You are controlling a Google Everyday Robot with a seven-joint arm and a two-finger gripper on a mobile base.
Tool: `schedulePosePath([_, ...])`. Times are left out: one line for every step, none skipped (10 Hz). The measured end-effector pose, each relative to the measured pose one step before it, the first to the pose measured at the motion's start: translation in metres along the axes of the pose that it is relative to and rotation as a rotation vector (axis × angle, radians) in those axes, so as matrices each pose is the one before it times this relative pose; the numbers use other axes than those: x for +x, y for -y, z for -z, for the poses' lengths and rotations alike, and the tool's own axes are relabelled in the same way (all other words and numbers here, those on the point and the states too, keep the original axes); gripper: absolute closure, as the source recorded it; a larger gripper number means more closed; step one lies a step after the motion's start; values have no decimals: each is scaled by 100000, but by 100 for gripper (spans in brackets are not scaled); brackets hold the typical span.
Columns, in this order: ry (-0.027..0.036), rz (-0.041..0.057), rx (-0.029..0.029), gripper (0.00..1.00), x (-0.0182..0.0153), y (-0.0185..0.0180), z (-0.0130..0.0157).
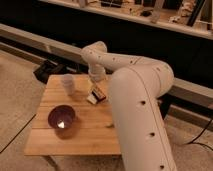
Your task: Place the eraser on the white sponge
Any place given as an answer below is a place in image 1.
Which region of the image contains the dark purple bowl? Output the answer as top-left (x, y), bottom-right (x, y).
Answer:
top-left (48, 105), bottom-right (76, 129)

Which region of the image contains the white sponge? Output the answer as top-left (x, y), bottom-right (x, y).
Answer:
top-left (86, 94), bottom-right (97, 105)

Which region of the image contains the black box on floor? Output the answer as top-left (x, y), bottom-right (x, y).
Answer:
top-left (34, 60), bottom-right (68, 84)

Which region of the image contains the translucent plastic cup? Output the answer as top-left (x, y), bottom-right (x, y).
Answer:
top-left (60, 74), bottom-right (75, 95)

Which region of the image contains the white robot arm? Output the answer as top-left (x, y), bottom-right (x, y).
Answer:
top-left (81, 41), bottom-right (177, 171)

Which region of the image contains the black cable on floor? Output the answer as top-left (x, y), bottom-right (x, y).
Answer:
top-left (182, 117), bottom-right (213, 153)

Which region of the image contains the wooden table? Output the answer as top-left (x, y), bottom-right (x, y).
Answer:
top-left (24, 74), bottom-right (120, 156)

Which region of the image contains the long grey bench rail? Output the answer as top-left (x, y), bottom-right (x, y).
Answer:
top-left (0, 23), bottom-right (213, 110)

